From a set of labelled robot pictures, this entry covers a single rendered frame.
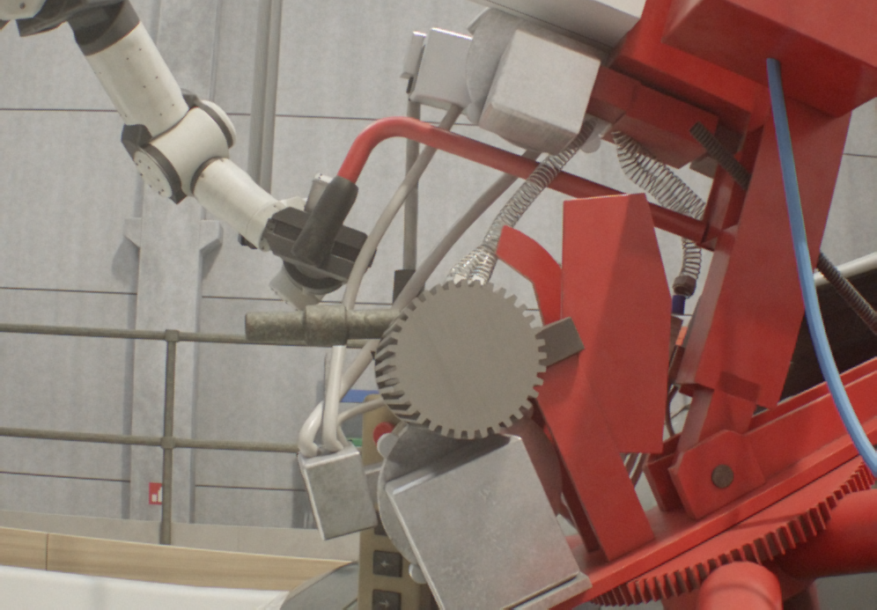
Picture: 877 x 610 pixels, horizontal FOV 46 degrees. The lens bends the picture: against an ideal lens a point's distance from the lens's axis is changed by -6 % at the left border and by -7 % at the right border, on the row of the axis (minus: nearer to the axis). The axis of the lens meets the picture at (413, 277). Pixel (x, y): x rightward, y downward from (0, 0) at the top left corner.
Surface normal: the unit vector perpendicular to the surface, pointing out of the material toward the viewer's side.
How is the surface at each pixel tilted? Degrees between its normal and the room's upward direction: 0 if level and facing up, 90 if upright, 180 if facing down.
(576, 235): 90
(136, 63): 105
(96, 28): 72
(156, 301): 90
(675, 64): 90
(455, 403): 90
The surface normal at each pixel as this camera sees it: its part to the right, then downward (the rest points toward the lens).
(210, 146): 0.67, 0.29
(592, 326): 0.09, -0.11
